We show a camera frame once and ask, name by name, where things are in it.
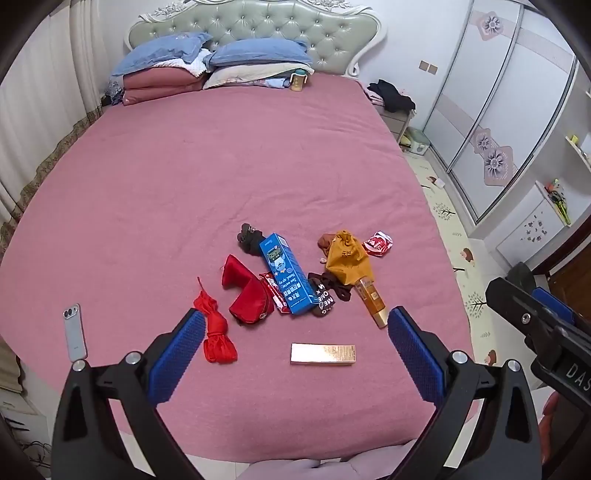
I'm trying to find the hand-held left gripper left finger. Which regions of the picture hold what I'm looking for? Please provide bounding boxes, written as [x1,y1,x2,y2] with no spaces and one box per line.
[51,307,206,480]

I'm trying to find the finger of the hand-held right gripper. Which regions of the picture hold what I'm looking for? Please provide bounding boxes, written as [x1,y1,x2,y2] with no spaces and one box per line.
[485,276,573,365]
[505,261,591,337]

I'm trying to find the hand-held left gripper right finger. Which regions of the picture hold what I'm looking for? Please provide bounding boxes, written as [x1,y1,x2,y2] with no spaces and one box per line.
[387,306,542,480]

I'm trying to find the red rope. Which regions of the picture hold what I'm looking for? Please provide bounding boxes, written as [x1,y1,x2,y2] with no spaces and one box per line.
[193,277,238,364]

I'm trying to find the amber bottle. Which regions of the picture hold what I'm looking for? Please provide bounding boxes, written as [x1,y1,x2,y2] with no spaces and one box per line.
[354,275,389,329]

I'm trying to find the red fabric pouch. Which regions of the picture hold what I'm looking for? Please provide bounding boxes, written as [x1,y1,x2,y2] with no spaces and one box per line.
[222,254,276,326]

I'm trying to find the gold box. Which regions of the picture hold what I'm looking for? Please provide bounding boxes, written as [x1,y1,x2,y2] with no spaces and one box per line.
[290,342,357,366]

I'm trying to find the red snack wrapper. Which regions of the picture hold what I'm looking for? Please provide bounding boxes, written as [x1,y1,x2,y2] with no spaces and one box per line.
[259,272,291,315]

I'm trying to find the yellow drawstring pouch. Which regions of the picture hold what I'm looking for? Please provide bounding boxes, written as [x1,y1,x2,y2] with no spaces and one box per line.
[324,230,377,288]

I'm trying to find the blue carton box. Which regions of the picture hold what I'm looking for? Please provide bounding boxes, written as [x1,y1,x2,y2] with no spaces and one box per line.
[259,233,321,317]

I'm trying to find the person's right hand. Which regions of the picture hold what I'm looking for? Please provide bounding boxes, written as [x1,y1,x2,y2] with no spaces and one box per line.
[542,391,561,464]

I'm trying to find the brown wooden door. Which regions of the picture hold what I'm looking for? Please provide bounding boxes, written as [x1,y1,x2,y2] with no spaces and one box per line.
[536,240,591,315]

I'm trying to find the white cabinet with stickers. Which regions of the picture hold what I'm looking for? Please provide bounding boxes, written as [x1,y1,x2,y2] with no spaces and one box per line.
[496,180,583,273]

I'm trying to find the cream printed play mat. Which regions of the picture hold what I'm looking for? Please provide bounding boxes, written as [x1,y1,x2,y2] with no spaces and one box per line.
[402,148,509,370]

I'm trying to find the toy flowers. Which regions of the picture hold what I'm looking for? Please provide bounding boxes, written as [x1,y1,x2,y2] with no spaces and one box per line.
[545,178,573,227]

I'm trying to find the white smartphone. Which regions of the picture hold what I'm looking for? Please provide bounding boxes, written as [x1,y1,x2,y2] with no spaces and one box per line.
[63,304,88,361]

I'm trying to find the red and white wrapper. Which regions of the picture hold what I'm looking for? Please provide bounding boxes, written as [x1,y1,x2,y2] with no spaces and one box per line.
[361,230,394,260]

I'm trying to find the black hair clip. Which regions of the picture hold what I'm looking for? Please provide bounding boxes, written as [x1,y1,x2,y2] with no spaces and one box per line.
[237,223,269,257]

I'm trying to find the small brown cloth pouch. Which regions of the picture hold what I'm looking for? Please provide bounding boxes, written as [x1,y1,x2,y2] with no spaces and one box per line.
[317,233,338,265]

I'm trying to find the person's lavender garment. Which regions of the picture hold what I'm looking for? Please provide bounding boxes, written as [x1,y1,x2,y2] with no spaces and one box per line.
[231,438,416,480]

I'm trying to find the green and white box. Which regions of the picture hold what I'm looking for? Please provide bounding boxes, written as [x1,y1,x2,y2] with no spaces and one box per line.
[404,127,431,155]

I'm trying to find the white sliding wardrobe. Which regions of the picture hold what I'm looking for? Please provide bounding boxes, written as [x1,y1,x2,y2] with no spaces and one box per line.
[422,0,591,227]

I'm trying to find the black clothes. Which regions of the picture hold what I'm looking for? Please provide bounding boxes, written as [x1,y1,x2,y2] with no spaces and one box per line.
[367,79,416,113]

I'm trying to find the folded pink blanket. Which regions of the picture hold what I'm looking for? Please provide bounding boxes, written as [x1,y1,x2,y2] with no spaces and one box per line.
[121,67,208,106]

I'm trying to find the cream curtain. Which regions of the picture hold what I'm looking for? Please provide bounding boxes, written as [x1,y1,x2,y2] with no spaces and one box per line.
[0,0,112,241]

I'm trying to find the white pillow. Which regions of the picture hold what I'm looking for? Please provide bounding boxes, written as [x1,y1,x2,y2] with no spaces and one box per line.
[202,65,296,90]

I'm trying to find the blue pillow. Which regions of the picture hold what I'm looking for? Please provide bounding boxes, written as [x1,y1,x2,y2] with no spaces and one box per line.
[111,32,213,77]
[203,38,315,72]

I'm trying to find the green tufted headboard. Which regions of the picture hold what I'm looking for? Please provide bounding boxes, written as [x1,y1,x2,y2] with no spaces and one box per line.
[124,0,387,77]

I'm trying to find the black cables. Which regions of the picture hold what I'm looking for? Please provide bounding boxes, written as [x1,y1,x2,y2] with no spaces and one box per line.
[0,415,51,467]

